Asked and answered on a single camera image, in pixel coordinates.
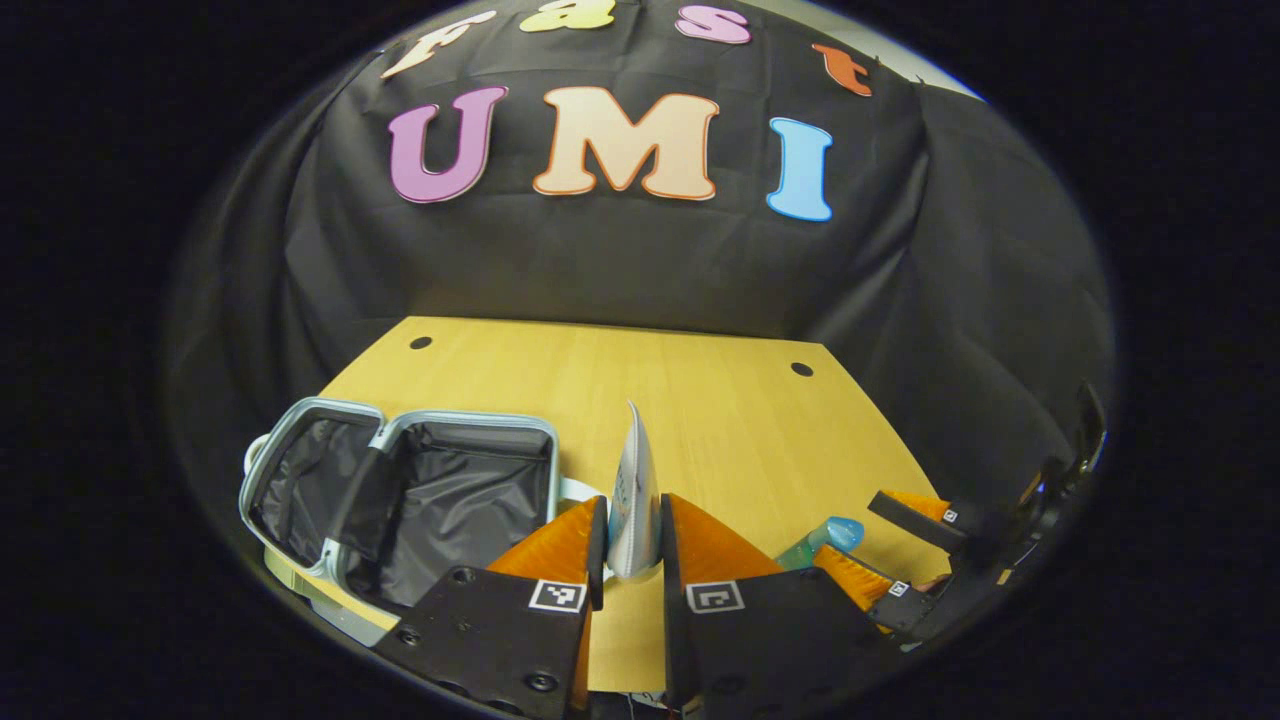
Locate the white sachet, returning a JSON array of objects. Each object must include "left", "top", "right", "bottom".
[{"left": 608, "top": 400, "right": 663, "bottom": 581}]

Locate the teal bottle with blue cap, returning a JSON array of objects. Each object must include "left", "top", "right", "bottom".
[{"left": 775, "top": 516, "right": 866, "bottom": 573}]

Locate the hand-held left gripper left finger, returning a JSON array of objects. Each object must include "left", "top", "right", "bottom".
[{"left": 372, "top": 495, "right": 609, "bottom": 719}]

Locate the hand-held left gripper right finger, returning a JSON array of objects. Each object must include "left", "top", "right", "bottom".
[{"left": 660, "top": 493, "right": 906, "bottom": 720}]

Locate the black backdrop cloth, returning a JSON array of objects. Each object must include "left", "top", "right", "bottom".
[{"left": 165, "top": 0, "right": 1116, "bottom": 561}]

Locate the light blue suitcase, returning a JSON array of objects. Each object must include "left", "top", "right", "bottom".
[{"left": 238, "top": 396, "right": 611, "bottom": 646}]

